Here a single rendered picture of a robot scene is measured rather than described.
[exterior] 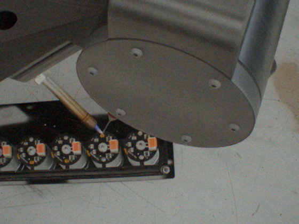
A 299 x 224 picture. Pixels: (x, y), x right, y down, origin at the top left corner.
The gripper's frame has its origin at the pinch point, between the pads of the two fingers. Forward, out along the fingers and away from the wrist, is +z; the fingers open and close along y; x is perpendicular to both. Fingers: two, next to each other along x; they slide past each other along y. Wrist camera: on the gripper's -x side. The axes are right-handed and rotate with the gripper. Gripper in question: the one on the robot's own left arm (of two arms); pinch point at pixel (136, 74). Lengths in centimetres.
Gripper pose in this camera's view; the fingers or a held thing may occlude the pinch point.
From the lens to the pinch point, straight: 39.7
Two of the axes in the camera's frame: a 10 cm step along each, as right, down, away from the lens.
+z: -2.6, 3.7, 9.0
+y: 4.0, 8.8, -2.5
